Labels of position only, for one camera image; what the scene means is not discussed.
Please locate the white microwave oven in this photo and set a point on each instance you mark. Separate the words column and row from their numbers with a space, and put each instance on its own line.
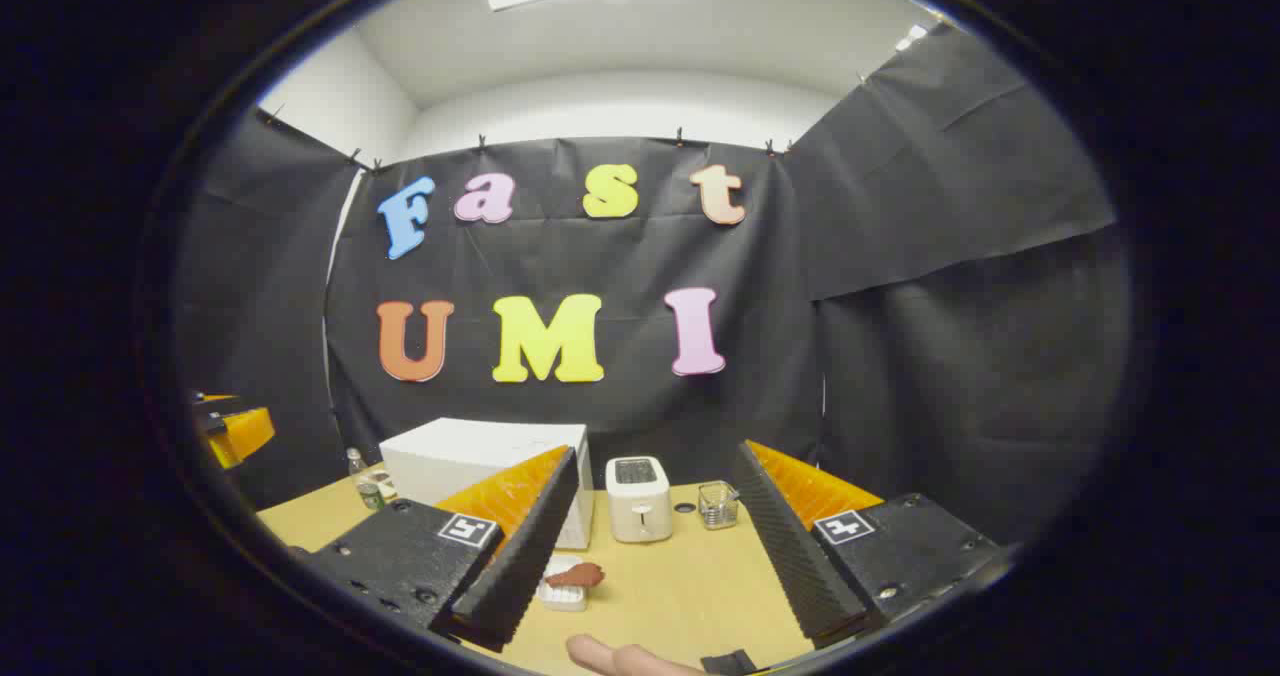
column 470, row 451

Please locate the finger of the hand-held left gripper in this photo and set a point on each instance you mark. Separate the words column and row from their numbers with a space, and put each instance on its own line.
column 212, row 399
column 245, row 434

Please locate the reddish-brown meat piece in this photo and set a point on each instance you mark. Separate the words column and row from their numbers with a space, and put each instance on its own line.
column 577, row 576

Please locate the black backdrop cloth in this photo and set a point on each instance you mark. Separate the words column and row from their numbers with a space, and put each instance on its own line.
column 900, row 336

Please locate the white rectangular dish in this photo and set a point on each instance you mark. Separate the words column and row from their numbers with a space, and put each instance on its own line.
column 560, row 598

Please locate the white divided grain plate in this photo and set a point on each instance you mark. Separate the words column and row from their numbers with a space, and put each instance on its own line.
column 385, row 478

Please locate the white toaster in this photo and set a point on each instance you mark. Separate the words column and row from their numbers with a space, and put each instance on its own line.
column 638, row 506

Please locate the clear plastic water bottle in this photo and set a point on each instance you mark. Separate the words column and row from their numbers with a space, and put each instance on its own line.
column 368, row 494

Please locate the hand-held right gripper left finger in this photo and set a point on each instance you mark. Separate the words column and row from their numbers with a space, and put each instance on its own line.
column 520, row 566

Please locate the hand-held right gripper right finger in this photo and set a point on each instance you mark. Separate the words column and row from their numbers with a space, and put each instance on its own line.
column 790, row 556

